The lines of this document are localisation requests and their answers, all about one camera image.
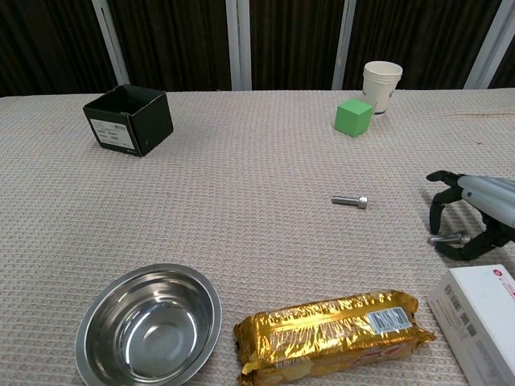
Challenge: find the silver bolt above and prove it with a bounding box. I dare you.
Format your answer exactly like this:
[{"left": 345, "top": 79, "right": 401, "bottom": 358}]
[
  {"left": 331, "top": 194, "right": 370, "bottom": 211},
  {"left": 426, "top": 232, "right": 472, "bottom": 247}
]

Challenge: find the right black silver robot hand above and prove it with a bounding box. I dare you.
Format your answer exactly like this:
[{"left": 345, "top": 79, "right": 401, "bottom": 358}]
[{"left": 425, "top": 170, "right": 515, "bottom": 261}]

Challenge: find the gold foil snack package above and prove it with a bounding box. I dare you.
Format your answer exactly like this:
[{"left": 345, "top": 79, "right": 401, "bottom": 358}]
[{"left": 233, "top": 289, "right": 438, "bottom": 385}]

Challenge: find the black open cardboard box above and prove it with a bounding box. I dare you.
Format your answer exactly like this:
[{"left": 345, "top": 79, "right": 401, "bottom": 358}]
[{"left": 82, "top": 84, "right": 175, "bottom": 158}]

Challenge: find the green cube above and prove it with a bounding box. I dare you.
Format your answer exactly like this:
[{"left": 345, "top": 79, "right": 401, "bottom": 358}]
[{"left": 334, "top": 98, "right": 373, "bottom": 139}]

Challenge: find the stainless steel bowl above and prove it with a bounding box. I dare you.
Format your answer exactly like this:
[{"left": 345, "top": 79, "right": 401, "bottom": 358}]
[{"left": 75, "top": 263, "right": 223, "bottom": 386}]

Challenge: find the white carton with red logo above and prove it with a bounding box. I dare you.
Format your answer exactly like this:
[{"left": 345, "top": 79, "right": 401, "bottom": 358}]
[{"left": 426, "top": 264, "right": 515, "bottom": 386}]

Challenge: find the white partition post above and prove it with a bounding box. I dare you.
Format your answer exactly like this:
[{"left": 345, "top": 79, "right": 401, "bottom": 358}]
[
  {"left": 91, "top": 0, "right": 131, "bottom": 87},
  {"left": 225, "top": 0, "right": 253, "bottom": 92},
  {"left": 331, "top": 0, "right": 357, "bottom": 91},
  {"left": 463, "top": 0, "right": 514, "bottom": 90}
]

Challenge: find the white paper cup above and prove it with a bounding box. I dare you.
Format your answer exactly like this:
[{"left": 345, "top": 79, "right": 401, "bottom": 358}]
[{"left": 361, "top": 60, "right": 404, "bottom": 116}]

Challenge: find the beige woven tablecloth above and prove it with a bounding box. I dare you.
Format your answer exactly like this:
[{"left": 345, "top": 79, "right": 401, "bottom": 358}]
[{"left": 0, "top": 87, "right": 515, "bottom": 386}]

